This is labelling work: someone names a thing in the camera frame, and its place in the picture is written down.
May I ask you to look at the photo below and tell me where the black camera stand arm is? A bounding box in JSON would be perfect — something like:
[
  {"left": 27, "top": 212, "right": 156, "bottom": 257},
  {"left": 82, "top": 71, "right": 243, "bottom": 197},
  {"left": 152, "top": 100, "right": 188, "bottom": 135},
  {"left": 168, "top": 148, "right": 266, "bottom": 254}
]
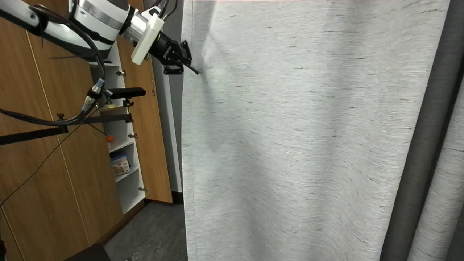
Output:
[{"left": 0, "top": 86, "right": 147, "bottom": 146}]

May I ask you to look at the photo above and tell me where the grey white woven curtain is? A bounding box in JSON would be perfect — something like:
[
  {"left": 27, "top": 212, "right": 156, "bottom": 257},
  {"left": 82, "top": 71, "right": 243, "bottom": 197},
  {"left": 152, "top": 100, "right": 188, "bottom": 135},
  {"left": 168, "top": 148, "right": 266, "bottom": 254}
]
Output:
[
  {"left": 179, "top": 0, "right": 453, "bottom": 261},
  {"left": 405, "top": 78, "right": 464, "bottom": 261}
]

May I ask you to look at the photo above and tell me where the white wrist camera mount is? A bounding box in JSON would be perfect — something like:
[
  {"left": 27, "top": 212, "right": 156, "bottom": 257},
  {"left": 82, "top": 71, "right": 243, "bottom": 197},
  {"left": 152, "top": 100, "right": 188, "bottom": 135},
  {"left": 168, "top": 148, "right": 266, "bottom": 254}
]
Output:
[{"left": 130, "top": 13, "right": 166, "bottom": 67}]

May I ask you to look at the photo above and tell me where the grey door frame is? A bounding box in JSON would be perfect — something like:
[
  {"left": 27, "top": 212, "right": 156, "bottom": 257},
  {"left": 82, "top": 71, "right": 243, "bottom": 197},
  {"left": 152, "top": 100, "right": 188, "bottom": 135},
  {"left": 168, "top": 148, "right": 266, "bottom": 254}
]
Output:
[{"left": 152, "top": 61, "right": 185, "bottom": 206}]

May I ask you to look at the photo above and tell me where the small box on shelf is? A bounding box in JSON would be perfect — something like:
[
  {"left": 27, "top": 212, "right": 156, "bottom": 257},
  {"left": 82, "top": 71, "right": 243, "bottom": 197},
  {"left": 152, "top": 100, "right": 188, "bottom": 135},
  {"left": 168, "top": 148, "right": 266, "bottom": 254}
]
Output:
[{"left": 110, "top": 152, "right": 131, "bottom": 178}]

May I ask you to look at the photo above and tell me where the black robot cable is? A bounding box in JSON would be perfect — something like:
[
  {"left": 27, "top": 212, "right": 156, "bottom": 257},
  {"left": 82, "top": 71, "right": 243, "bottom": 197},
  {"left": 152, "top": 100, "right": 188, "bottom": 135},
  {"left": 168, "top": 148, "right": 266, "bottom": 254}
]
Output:
[{"left": 0, "top": 3, "right": 110, "bottom": 129}]

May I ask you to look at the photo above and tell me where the wooden cabinet panel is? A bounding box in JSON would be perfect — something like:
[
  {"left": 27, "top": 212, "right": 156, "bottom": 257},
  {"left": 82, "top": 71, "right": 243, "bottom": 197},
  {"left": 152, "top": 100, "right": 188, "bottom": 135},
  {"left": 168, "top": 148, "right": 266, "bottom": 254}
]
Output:
[{"left": 0, "top": 0, "right": 124, "bottom": 261}]

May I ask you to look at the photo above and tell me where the wooden door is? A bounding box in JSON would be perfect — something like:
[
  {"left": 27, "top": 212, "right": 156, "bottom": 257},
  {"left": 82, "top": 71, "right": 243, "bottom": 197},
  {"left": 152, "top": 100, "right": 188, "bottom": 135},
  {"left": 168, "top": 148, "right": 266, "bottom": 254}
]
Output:
[{"left": 115, "top": 0, "right": 173, "bottom": 204}]

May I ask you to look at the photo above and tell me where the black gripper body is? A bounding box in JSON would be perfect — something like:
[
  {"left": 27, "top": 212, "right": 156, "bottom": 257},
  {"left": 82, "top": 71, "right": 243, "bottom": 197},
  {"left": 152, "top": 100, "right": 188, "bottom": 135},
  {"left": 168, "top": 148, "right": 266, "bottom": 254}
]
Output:
[{"left": 152, "top": 32, "right": 184, "bottom": 67}]

